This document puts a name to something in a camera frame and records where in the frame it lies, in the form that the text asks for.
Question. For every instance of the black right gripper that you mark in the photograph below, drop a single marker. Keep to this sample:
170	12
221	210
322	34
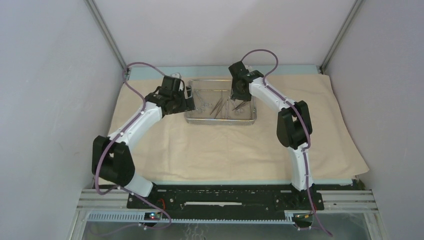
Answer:
234	95

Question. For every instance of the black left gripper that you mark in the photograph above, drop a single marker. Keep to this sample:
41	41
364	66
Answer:
187	104

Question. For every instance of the beige cloth wrap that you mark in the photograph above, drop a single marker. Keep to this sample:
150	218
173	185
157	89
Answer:
174	151

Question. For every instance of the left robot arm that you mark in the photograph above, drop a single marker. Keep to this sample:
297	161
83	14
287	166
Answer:
111	155

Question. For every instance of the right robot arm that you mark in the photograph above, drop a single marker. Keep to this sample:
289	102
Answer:
294	127

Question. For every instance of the metal surgical forceps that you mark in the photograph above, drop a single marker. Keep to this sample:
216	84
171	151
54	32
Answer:
217	109

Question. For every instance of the metal surgical instrument tray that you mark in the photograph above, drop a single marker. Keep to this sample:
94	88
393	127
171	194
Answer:
207	92

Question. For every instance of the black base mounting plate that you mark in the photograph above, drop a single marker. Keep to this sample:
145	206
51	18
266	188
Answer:
280	196

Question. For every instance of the aluminium frame rail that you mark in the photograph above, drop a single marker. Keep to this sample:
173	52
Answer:
120	206

